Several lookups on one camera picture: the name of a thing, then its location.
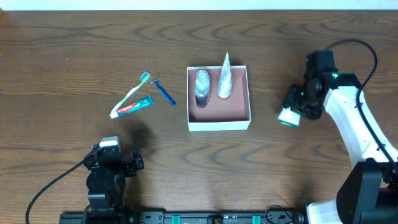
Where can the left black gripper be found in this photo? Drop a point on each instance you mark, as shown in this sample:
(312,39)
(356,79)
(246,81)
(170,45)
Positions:
(125,165)

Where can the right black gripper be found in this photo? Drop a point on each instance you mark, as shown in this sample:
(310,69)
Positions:
(296,101)

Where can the small green white box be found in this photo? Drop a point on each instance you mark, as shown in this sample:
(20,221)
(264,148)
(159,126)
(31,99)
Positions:
(289,117)

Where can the Colgate toothpaste tube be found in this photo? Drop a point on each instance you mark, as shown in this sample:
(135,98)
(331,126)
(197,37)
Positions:
(119,111)

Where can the white patterned cream tube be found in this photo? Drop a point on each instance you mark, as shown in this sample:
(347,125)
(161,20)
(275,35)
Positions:
(226,79)

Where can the blue disposable razor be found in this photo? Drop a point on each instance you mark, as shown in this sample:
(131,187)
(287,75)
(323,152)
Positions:
(163,91)

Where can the green white toothbrush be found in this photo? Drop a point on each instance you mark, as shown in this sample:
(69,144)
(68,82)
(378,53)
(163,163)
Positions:
(144,77)

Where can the clear bottle dark liquid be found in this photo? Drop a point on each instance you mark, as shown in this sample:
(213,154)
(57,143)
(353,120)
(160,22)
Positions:
(202,88)

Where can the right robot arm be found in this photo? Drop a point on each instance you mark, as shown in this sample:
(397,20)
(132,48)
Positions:
(369,193)

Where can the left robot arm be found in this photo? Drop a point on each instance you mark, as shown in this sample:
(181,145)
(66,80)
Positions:
(108,172)

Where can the white cardboard box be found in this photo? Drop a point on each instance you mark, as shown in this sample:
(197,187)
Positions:
(233,113)

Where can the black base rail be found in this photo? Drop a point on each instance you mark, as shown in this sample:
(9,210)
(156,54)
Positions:
(270,216)

